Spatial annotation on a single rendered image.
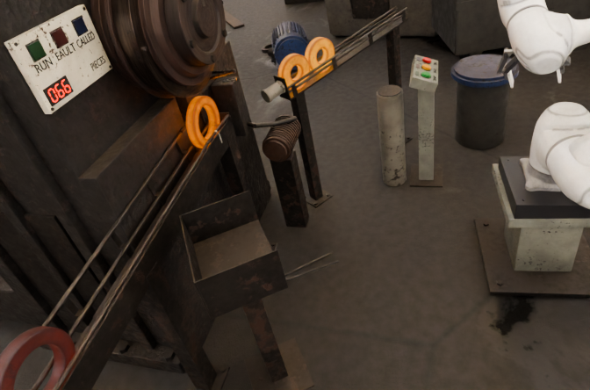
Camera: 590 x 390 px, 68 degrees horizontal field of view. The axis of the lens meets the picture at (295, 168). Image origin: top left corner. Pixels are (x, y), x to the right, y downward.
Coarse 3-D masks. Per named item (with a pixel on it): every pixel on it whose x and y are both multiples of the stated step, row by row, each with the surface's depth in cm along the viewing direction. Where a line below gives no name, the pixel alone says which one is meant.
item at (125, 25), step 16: (112, 0) 114; (128, 0) 111; (112, 16) 115; (128, 16) 112; (128, 32) 115; (128, 48) 117; (144, 48) 117; (144, 64) 118; (144, 80) 126; (160, 80) 124; (208, 80) 150; (176, 96) 133; (192, 96) 141
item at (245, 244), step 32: (192, 224) 122; (224, 224) 126; (256, 224) 128; (192, 256) 112; (224, 256) 121; (256, 256) 119; (224, 288) 103; (256, 288) 107; (256, 320) 132; (288, 352) 159; (256, 384) 152; (288, 384) 150
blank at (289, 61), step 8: (288, 56) 184; (296, 56) 184; (304, 56) 187; (280, 64) 184; (288, 64) 183; (296, 64) 186; (304, 64) 188; (280, 72) 184; (288, 72) 184; (304, 72) 190; (288, 80) 186; (296, 80) 189
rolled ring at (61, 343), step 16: (32, 336) 88; (48, 336) 92; (64, 336) 96; (16, 352) 85; (64, 352) 96; (0, 368) 83; (16, 368) 85; (64, 368) 96; (0, 384) 82; (48, 384) 95
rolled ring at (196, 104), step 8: (200, 96) 153; (192, 104) 148; (200, 104) 150; (208, 104) 155; (192, 112) 147; (208, 112) 160; (216, 112) 161; (192, 120) 146; (216, 120) 161; (192, 128) 147; (208, 128) 161; (192, 136) 148; (200, 136) 150; (208, 136) 159; (200, 144) 151
